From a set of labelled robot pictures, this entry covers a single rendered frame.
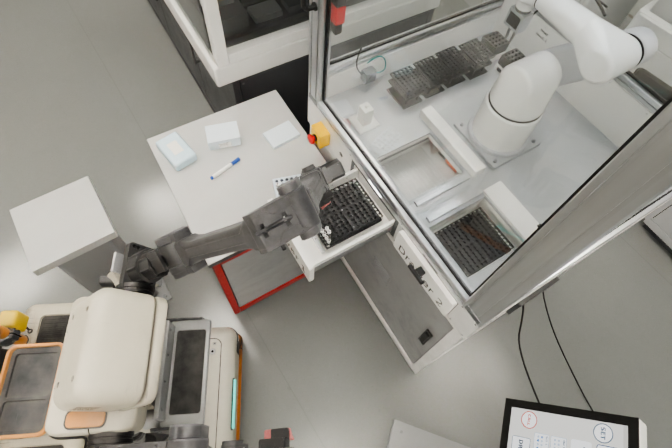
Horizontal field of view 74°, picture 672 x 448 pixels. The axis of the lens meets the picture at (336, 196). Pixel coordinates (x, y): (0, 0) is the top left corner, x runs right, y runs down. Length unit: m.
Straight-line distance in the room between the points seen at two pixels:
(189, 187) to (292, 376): 1.02
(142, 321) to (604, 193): 0.86
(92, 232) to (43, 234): 0.16
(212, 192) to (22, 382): 0.80
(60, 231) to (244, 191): 0.65
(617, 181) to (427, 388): 1.68
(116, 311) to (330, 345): 1.47
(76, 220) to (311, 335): 1.17
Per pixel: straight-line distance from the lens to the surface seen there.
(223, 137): 1.82
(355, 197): 1.59
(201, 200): 1.74
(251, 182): 1.75
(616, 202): 0.84
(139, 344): 0.97
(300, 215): 0.81
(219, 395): 2.00
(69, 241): 1.82
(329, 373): 2.26
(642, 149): 0.78
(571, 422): 1.30
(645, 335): 2.88
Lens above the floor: 2.23
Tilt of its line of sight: 59 degrees down
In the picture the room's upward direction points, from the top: 7 degrees clockwise
